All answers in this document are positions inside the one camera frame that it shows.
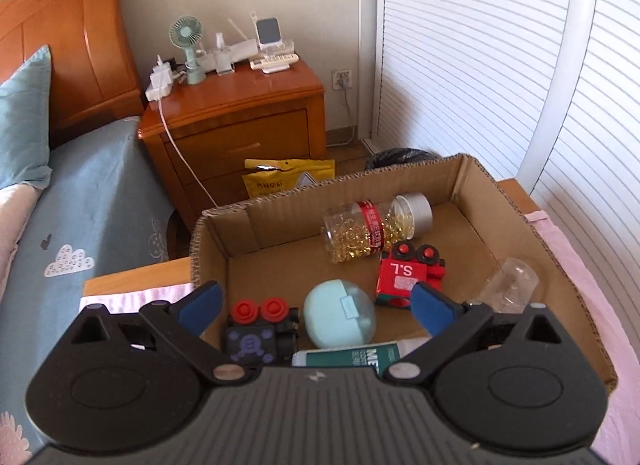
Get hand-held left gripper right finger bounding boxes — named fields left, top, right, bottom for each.
left=382, top=281, right=566, bottom=386

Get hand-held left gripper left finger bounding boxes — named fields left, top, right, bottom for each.
left=70, top=281, right=261, bottom=387

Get black toy train red buttons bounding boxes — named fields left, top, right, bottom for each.
left=222, top=297, right=301, bottom=368

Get brown cardboard box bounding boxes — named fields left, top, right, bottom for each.
left=189, top=152, right=618, bottom=393

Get clear plastic cup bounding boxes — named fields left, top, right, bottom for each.
left=482, top=257, right=546, bottom=315

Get mint green earbud case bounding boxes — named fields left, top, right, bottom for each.
left=303, top=280, right=376, bottom=349

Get clear bottle of yellow capsules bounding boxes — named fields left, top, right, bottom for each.
left=321, top=192, right=434, bottom=264

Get yellow plastic bag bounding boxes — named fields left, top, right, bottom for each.
left=243, top=158, right=336, bottom=201

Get black trash bag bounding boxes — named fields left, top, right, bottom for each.
left=365, top=148, right=443, bottom=171

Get blue cloud print bed sheet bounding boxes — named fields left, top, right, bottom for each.
left=0, top=116, right=176, bottom=465

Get wooden nightstand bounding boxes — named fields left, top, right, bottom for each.
left=137, top=59, right=328, bottom=231

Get pink floral quilt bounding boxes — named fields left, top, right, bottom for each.
left=0, top=182, right=41, bottom=296

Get white power strip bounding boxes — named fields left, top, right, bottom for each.
left=145, top=76, right=178, bottom=102

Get white charger plug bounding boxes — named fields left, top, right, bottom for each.
left=151, top=55, right=173, bottom=88

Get small clear bottle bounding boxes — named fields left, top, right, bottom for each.
left=211, top=32, right=236, bottom=77

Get white remote control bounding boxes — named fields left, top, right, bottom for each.
left=250, top=52, right=299, bottom=74

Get blue pillow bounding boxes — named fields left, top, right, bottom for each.
left=0, top=45, right=53, bottom=191

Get white louvered closet door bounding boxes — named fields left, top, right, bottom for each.
left=530, top=0, right=640, bottom=286
left=372, top=0, right=581, bottom=186

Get small green desk fan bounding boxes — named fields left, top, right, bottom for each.
left=168, top=16, right=207, bottom=86

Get white phone on stand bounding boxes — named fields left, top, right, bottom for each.
left=250, top=9, right=296, bottom=63

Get wooden headboard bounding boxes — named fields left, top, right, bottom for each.
left=0, top=0, right=143, bottom=151

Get white charging cable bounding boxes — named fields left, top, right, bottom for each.
left=157, top=98, right=218, bottom=208

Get grey power cord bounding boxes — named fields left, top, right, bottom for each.
left=327, top=85, right=359, bottom=147

